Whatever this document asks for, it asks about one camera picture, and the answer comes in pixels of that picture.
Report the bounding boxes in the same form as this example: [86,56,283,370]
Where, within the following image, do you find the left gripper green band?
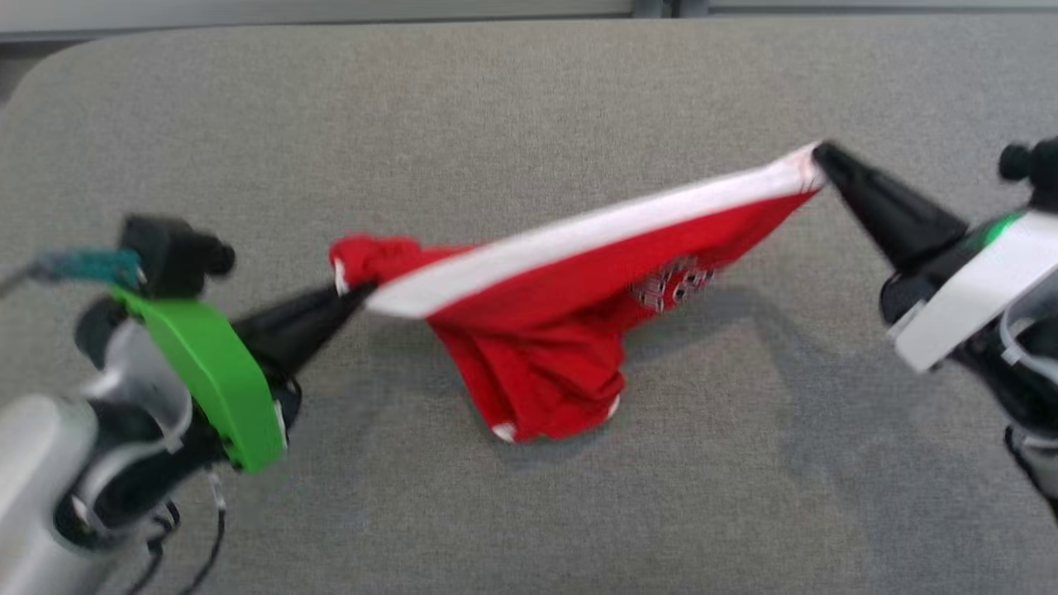
[111,282,376,475]

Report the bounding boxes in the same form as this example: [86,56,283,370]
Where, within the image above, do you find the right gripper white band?
[813,141,1058,375]

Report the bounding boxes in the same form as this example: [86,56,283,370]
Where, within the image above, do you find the grey fabric sofa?
[0,15,1058,595]

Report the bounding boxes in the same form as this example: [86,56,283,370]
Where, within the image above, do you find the teal plug left camera cable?
[0,248,143,298]

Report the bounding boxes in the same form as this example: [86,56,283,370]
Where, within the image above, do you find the red Bulls basketball jersey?
[328,140,828,445]

